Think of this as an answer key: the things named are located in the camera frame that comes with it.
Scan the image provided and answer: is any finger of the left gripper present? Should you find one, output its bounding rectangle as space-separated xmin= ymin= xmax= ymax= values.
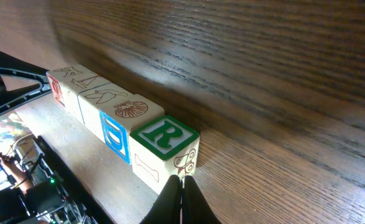
xmin=0 ymin=51 xmax=51 ymax=116

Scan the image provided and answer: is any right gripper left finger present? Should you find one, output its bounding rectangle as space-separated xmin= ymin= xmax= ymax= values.
xmin=141 ymin=175 xmax=182 ymax=224

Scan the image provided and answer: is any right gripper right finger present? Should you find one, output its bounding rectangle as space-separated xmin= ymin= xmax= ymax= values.
xmin=182 ymin=175 xmax=221 ymax=224

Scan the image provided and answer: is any red number 6 block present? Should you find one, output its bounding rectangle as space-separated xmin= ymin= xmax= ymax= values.
xmin=46 ymin=65 xmax=88 ymax=108

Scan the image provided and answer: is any red sided block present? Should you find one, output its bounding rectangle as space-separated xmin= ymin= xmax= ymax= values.
xmin=129 ymin=115 xmax=200 ymax=194

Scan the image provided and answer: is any blue letter D block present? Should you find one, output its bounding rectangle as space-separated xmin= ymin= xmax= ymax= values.
xmin=99 ymin=94 xmax=165 ymax=164

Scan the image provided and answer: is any green sided wooden block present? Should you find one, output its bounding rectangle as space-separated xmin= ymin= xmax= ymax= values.
xmin=77 ymin=82 xmax=135 ymax=142

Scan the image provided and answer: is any person's hand in background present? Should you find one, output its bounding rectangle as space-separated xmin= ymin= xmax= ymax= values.
xmin=0 ymin=153 xmax=15 ymax=169

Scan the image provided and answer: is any background equipment with cables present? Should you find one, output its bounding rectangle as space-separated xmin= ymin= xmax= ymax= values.
xmin=0 ymin=134 xmax=112 ymax=223

